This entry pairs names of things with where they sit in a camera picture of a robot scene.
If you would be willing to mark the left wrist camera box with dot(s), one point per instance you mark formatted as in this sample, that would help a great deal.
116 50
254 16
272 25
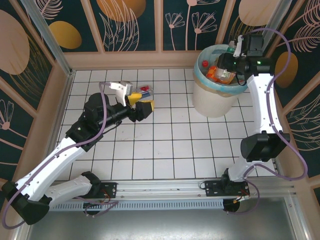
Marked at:
122 90

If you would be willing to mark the clear bottle orange NFC label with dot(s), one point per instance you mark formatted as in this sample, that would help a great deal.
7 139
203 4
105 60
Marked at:
212 72

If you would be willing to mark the blue-capped water bottle red flower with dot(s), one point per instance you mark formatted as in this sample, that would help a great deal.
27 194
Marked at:
146 88

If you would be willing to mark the aluminium mounting rail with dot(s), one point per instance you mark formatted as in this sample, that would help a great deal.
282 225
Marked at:
162 187

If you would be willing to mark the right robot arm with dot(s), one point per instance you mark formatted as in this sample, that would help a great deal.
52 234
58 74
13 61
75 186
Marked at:
260 100

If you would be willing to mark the bin with blue liner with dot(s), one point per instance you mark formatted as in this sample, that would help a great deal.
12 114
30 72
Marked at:
211 53

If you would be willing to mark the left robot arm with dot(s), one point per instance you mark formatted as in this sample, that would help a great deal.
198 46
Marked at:
50 167

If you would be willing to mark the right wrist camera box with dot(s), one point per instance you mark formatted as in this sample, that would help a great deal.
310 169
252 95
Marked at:
238 47

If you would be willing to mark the grey metal sheet panel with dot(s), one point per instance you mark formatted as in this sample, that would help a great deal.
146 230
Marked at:
162 225

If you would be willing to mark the white ribbed waste bin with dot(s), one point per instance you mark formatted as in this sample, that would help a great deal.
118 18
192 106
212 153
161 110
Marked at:
212 105

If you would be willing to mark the aluminium frame post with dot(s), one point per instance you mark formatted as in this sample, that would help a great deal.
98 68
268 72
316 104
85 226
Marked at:
271 22
50 40

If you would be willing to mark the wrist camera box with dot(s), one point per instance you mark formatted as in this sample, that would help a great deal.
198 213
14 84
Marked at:
122 90
238 47

